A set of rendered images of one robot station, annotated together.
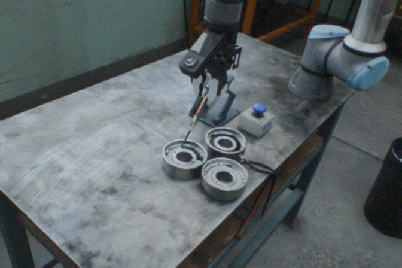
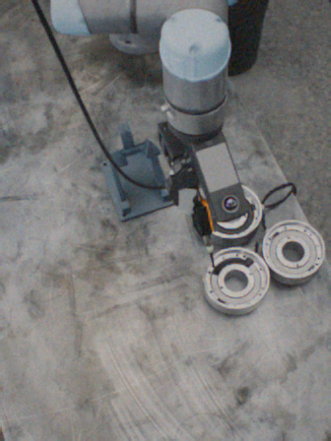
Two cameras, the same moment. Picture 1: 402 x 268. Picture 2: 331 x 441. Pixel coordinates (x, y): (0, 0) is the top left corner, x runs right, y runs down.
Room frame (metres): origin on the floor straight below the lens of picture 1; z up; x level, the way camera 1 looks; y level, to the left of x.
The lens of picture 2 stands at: (0.46, 0.40, 1.75)
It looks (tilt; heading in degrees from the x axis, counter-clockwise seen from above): 60 degrees down; 311
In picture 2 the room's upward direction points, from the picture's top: 4 degrees counter-clockwise
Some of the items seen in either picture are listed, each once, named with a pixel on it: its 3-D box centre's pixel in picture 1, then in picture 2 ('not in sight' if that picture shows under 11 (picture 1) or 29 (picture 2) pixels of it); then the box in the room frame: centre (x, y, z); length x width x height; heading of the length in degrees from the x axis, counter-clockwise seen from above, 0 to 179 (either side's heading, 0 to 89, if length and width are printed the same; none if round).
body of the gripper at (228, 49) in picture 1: (219, 45); (193, 138); (0.76, -0.01, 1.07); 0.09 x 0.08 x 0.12; 147
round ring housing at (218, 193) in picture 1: (224, 179); (293, 253); (0.60, -0.07, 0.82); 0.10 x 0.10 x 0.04
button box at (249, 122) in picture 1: (257, 119); not in sight; (0.86, -0.15, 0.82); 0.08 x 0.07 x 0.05; 147
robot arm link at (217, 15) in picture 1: (221, 9); (193, 104); (0.75, 0.00, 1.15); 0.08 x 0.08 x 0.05
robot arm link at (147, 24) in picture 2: not in sight; (184, 6); (0.82, -0.08, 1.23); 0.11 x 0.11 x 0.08; 33
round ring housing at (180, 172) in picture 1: (183, 159); (235, 283); (0.65, 0.03, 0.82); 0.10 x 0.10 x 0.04
